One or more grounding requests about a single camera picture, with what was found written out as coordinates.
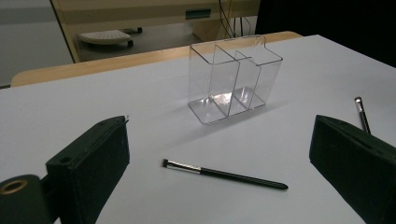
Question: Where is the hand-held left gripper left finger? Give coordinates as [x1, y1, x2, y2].
[46, 115, 131, 224]

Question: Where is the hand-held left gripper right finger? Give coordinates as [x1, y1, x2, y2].
[308, 114, 396, 224]

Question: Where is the black makeup brush silver ferrule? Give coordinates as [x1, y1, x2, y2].
[354, 96, 372, 134]
[162, 159, 290, 191]

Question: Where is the clear acrylic organizer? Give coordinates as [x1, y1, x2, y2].
[187, 35, 284, 126]

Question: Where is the white table sheet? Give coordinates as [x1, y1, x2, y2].
[0, 34, 396, 224]

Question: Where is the white wheeled base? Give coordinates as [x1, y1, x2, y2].
[77, 27, 144, 49]

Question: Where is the beige desk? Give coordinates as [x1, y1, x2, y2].
[49, 0, 261, 63]

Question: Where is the black cable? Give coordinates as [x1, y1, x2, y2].
[218, 0, 236, 39]
[237, 17, 251, 37]

